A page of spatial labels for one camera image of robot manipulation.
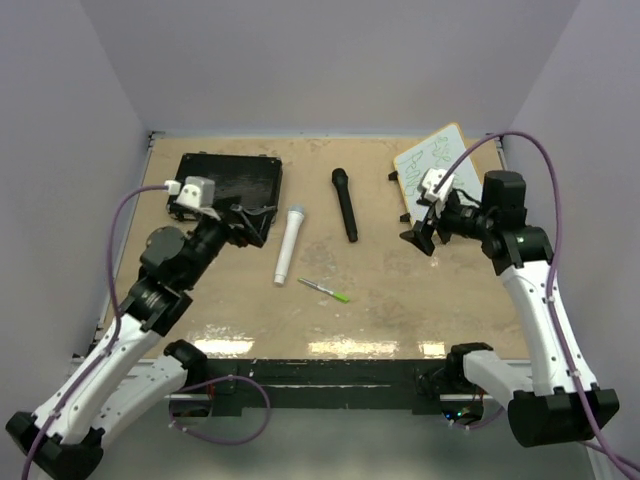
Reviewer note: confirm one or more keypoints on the green whiteboard marker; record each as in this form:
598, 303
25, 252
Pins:
331, 293

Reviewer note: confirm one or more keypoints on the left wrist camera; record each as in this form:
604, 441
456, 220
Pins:
196, 194

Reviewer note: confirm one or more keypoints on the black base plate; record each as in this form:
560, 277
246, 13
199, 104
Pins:
418, 386

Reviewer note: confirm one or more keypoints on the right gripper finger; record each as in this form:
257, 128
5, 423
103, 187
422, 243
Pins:
431, 226
420, 236

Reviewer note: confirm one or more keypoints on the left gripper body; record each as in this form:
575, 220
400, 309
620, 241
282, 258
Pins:
211, 234

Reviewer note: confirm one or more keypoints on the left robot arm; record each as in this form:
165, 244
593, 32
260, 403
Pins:
67, 435

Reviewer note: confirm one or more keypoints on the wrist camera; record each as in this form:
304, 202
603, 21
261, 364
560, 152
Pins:
435, 187
196, 194

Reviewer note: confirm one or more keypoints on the black microphone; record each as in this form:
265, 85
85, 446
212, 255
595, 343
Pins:
340, 182

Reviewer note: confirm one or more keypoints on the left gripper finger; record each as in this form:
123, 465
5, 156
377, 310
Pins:
247, 230
250, 210

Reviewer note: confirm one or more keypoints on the yellow framed whiteboard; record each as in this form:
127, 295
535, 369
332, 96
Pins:
439, 151

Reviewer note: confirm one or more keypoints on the white microphone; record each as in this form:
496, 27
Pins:
294, 221

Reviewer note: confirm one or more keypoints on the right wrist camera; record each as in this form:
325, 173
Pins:
435, 187

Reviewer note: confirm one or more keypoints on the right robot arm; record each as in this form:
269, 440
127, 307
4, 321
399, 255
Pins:
561, 400

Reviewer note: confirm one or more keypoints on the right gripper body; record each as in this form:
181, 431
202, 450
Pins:
463, 220

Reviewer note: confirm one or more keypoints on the black case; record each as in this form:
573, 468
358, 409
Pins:
250, 180

